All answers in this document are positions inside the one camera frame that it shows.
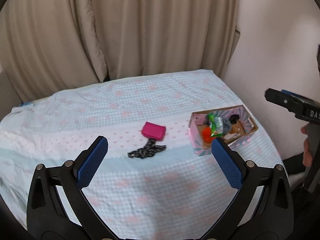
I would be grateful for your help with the light grey cloth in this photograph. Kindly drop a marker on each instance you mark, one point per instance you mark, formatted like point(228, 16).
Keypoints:
point(230, 136)

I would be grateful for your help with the green packet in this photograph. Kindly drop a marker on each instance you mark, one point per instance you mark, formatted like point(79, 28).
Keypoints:
point(216, 126)

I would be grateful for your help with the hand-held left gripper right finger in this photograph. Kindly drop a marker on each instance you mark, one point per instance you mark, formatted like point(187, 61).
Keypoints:
point(226, 162)

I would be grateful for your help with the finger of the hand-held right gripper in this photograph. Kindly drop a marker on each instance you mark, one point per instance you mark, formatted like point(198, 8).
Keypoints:
point(302, 98)
point(282, 99)

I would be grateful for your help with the dark grey sock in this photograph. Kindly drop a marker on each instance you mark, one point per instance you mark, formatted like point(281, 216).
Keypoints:
point(227, 126)

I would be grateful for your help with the orange pom-pom toy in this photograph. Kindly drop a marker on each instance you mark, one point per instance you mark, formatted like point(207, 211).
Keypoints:
point(206, 133)

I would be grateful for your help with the black sock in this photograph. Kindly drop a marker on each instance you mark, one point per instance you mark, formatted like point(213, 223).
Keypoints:
point(234, 118)

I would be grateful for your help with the black and white patterned cloth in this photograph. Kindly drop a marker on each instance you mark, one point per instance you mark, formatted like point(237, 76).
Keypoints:
point(145, 151)

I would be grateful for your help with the beige curtain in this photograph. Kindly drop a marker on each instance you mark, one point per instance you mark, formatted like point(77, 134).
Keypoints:
point(125, 30)

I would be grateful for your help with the person's right hand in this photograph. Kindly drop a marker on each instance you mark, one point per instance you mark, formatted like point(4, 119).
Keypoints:
point(307, 152)

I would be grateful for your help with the pink and blue cardboard box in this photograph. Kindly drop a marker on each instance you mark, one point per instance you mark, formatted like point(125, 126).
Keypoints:
point(200, 150)

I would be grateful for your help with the pink pouch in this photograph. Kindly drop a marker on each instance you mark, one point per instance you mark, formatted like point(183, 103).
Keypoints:
point(153, 130)

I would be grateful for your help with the brown plush toy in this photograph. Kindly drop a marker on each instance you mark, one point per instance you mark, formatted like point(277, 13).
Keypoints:
point(235, 129)

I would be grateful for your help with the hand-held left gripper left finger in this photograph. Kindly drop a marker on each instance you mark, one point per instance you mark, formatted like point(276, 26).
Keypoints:
point(93, 163)

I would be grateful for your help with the light blue heart-print blanket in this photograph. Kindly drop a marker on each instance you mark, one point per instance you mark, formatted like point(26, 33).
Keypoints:
point(125, 192)

